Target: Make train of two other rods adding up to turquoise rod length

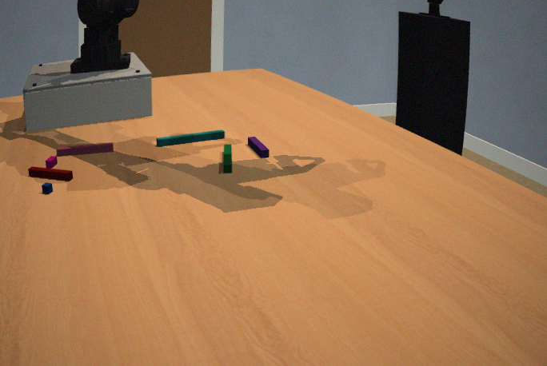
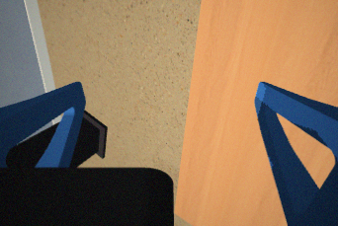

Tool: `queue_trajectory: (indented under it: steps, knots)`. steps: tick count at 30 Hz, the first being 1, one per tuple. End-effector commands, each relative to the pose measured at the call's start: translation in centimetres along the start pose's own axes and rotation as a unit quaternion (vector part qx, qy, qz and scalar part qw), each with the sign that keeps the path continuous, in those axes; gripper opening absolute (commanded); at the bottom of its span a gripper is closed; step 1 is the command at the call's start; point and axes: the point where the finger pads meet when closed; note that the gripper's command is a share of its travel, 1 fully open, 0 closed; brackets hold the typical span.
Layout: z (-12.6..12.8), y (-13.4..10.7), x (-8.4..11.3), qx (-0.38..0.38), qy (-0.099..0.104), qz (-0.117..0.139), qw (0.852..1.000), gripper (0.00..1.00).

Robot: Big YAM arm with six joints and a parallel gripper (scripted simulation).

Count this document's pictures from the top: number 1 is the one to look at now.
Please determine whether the small blue cube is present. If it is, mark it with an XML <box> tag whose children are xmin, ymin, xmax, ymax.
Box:
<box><xmin>42</xmin><ymin>182</ymin><xmax>53</xmax><ymax>194</ymax></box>

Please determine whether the green rod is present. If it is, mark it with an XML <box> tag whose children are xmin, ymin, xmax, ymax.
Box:
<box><xmin>223</xmin><ymin>145</ymin><xmax>232</xmax><ymax>173</ymax></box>

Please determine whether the turquoise rod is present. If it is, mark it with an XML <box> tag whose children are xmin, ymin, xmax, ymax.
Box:
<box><xmin>156</xmin><ymin>129</ymin><xmax>225</xmax><ymax>147</ymax></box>

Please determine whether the magenta rod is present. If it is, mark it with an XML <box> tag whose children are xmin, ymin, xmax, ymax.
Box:
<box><xmin>46</xmin><ymin>156</ymin><xmax>58</xmax><ymax>169</ymax></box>

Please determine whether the purple rod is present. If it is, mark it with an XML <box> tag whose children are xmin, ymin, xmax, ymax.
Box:
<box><xmin>248</xmin><ymin>137</ymin><xmax>270</xmax><ymax>158</ymax></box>

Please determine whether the red rod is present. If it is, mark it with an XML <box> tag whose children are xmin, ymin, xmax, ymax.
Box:
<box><xmin>28</xmin><ymin>167</ymin><xmax>73</xmax><ymax>181</ymax></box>

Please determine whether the pink rod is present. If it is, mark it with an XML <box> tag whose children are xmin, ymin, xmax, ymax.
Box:
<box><xmin>57</xmin><ymin>142</ymin><xmax>114</xmax><ymax>157</ymax></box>

